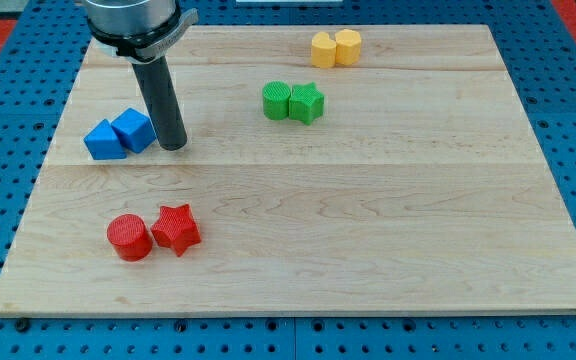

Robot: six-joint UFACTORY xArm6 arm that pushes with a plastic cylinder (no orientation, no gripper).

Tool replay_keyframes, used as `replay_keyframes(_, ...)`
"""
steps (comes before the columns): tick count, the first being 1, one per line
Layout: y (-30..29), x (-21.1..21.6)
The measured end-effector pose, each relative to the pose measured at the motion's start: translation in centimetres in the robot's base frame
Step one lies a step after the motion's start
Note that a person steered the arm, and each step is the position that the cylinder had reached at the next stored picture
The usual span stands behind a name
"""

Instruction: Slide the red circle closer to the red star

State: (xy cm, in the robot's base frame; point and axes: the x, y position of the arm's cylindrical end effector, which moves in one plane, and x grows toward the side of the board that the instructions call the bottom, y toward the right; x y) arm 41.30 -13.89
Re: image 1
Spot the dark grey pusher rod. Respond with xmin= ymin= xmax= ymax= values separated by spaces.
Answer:
xmin=132 ymin=56 xmax=188 ymax=151

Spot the green star block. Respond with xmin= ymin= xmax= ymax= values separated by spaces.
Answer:
xmin=289 ymin=82 xmax=325 ymax=125

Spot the blue cube block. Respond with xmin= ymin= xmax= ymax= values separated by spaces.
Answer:
xmin=111 ymin=108 xmax=156 ymax=153

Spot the yellow heart block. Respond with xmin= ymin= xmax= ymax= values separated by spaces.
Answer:
xmin=311 ymin=32 xmax=337 ymax=68

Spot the light wooden board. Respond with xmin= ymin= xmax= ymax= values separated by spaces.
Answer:
xmin=0 ymin=25 xmax=576 ymax=318

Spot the yellow hexagon block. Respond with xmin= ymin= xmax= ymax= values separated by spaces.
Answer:
xmin=335 ymin=29 xmax=362 ymax=65

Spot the red star block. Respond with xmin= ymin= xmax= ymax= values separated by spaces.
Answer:
xmin=150 ymin=204 xmax=201 ymax=257

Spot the blue triangle block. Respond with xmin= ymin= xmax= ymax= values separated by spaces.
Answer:
xmin=83 ymin=119 xmax=127 ymax=160

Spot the red cylinder block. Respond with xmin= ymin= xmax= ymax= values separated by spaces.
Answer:
xmin=106 ymin=214 xmax=153 ymax=262

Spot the green cylinder block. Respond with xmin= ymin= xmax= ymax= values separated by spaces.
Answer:
xmin=262 ymin=81 xmax=291 ymax=120

